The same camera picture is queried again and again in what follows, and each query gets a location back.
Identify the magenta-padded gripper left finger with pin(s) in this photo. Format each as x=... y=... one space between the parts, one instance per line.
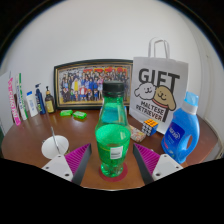
x=61 y=166

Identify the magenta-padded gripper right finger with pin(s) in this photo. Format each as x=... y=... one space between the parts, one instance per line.
x=160 y=166

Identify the green plastic drink bottle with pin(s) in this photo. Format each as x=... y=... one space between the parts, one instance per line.
x=112 y=143

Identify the thin grey stirring stick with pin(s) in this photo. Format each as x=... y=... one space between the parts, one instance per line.
x=55 y=140

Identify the blue detergent bottle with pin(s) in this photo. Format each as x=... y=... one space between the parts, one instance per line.
x=176 y=133

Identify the small patterned snack packet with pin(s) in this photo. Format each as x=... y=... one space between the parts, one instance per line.
x=137 y=134

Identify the colourful puzzle cube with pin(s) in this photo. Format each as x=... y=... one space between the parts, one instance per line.
x=150 y=127

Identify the small green packet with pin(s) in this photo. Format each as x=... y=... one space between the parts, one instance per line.
x=80 y=115
x=66 y=113

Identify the yellow bottle black pump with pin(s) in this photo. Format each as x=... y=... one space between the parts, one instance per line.
x=50 y=105

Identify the white tube blue cap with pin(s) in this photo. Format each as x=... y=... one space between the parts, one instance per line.
x=32 y=106

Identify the dark blue pump bottle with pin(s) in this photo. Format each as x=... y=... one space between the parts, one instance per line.
x=40 y=102

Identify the tall white green box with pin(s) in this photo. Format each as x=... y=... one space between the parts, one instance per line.
x=22 y=98

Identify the tall pink box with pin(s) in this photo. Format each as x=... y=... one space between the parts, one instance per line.
x=14 y=103

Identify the dark framed group photo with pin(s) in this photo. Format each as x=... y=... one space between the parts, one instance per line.
x=83 y=83

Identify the white paper gift bag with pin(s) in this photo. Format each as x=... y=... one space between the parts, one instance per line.
x=160 y=73

